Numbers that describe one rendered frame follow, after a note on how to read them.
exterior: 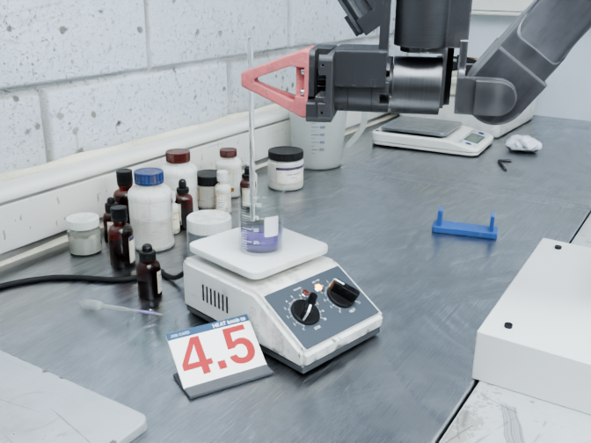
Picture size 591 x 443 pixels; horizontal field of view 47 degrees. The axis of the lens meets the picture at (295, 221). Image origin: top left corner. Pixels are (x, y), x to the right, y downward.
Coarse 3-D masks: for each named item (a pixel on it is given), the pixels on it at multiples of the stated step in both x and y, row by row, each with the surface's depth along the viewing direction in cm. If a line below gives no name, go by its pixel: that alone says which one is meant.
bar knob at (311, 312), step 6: (312, 294) 70; (300, 300) 71; (306, 300) 71; (312, 300) 70; (294, 306) 70; (300, 306) 71; (306, 306) 69; (312, 306) 69; (294, 312) 70; (300, 312) 70; (306, 312) 68; (312, 312) 71; (318, 312) 71; (300, 318) 69; (306, 318) 69; (312, 318) 70; (318, 318) 70; (306, 324) 70; (312, 324) 70
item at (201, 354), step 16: (192, 336) 68; (208, 336) 69; (224, 336) 70; (240, 336) 70; (176, 352) 67; (192, 352) 67; (208, 352) 68; (224, 352) 69; (240, 352) 69; (256, 352) 70; (192, 368) 66; (208, 368) 67; (224, 368) 68
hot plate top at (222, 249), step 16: (208, 240) 79; (224, 240) 79; (288, 240) 79; (304, 240) 79; (208, 256) 75; (224, 256) 74; (240, 256) 75; (272, 256) 75; (288, 256) 75; (304, 256) 75; (240, 272) 72; (256, 272) 71; (272, 272) 72
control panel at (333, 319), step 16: (320, 272) 76; (336, 272) 77; (288, 288) 72; (304, 288) 73; (272, 304) 70; (288, 304) 71; (320, 304) 72; (368, 304) 75; (288, 320) 69; (320, 320) 71; (336, 320) 72; (352, 320) 73; (304, 336) 68; (320, 336) 69
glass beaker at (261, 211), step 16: (240, 192) 73; (256, 192) 72; (272, 192) 72; (240, 208) 74; (256, 208) 72; (272, 208) 73; (240, 224) 75; (256, 224) 73; (272, 224) 73; (240, 240) 75; (256, 240) 74; (272, 240) 74; (256, 256) 74
